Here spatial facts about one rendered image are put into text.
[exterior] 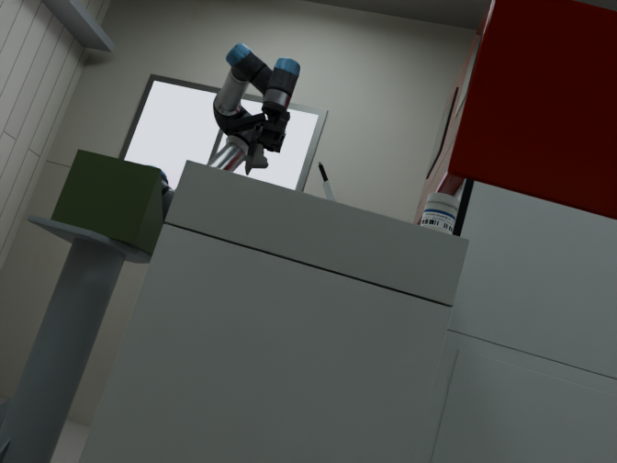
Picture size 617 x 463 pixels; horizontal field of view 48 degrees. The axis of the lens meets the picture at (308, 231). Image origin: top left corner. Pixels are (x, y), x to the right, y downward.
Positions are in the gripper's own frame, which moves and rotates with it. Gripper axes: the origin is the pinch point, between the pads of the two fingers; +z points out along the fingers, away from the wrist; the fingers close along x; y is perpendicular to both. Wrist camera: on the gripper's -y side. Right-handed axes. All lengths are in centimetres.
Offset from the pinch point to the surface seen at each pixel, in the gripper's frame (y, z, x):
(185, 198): -1, 23, -45
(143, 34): -150, -147, 251
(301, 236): 25, 23, -45
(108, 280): -31, 40, 15
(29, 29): -194, -104, 194
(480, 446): 78, 54, -11
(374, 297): 43, 31, -45
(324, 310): 34, 37, -45
